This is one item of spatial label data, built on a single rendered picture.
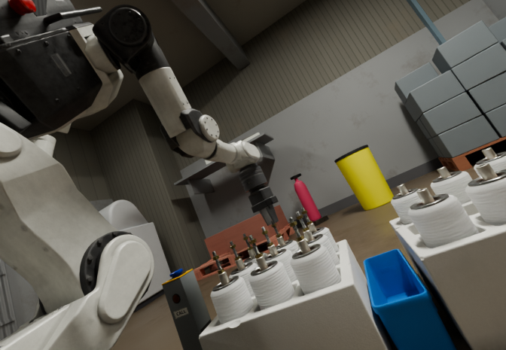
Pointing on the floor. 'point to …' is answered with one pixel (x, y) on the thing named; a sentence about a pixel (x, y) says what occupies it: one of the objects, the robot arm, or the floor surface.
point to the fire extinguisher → (308, 202)
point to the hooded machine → (128, 219)
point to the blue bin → (404, 304)
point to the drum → (364, 178)
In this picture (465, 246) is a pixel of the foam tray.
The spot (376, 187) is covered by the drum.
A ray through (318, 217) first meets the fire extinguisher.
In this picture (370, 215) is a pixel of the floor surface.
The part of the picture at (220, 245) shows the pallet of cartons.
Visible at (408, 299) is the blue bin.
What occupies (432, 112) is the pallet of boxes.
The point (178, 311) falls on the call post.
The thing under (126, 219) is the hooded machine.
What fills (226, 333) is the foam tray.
